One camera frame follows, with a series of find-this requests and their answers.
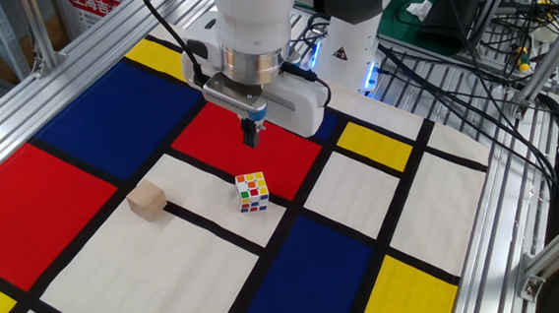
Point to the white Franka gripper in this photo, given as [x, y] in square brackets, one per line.
[300, 105]

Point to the small wooden block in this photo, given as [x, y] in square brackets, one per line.
[147, 202]

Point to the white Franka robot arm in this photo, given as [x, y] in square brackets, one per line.
[254, 10]

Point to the colour block patterned cloth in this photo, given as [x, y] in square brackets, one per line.
[135, 285]

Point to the white Rubik's cube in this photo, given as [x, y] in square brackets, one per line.
[252, 193]

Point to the green mat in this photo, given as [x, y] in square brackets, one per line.
[393, 25]

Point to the red and white sign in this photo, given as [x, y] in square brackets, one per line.
[96, 4]

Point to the crumpled white paper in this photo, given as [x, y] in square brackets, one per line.
[419, 10]

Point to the black bag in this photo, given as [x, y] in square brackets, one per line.
[452, 16]

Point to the grey aluminium strut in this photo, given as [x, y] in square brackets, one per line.
[495, 0]

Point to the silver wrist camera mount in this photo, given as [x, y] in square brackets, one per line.
[228, 96]

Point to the long aluminium frame rail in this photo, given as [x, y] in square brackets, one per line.
[34, 99]

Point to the aluminium frame post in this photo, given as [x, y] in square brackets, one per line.
[549, 66]
[36, 30]

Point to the perforated grey shelf post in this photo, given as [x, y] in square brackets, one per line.
[5, 37]

